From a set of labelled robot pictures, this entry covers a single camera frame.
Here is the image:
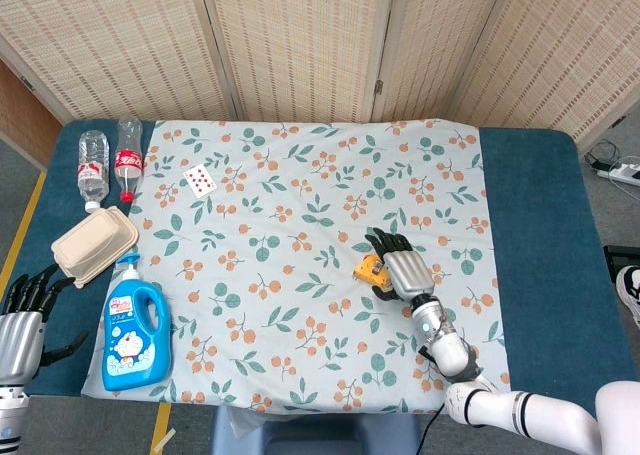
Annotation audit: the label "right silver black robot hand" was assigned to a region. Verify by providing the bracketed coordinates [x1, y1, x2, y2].
[364, 227, 436, 304]

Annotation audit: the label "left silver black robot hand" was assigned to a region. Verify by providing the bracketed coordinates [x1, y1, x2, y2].
[0, 263, 90, 387]

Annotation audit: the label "yellow tape measure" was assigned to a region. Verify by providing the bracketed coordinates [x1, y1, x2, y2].
[352, 254, 394, 290]

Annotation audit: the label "floral printed tablecloth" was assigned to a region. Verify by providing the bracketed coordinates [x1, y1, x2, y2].
[80, 118, 513, 417]

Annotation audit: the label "beige lidded food container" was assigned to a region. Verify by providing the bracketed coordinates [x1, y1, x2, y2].
[50, 205, 140, 290]

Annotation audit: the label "blue Doraemon detergent bottle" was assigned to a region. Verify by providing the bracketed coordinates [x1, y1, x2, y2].
[102, 253, 174, 392]

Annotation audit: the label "blue table mat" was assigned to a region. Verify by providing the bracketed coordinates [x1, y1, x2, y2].
[0, 119, 640, 420]

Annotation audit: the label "clear water bottle white cap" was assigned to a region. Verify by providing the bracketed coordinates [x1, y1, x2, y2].
[77, 129, 111, 214]

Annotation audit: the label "blue grey plastic stool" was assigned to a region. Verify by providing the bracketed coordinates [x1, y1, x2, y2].
[208, 405, 422, 455]

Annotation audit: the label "clear cola bottle red cap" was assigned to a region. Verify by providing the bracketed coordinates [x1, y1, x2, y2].
[114, 116, 145, 204]

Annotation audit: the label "black box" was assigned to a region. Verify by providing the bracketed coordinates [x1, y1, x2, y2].
[602, 244, 640, 301]

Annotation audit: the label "red diamonds playing card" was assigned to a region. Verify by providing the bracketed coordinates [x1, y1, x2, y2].
[182, 163, 221, 199]

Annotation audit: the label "black white sneaker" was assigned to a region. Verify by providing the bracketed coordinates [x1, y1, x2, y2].
[615, 265, 640, 330]

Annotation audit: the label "white power strip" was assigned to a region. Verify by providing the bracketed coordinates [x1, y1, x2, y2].
[596, 161, 640, 187]

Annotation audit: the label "bamboo folding screen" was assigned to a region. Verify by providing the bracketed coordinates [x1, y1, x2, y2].
[0, 0, 640, 144]

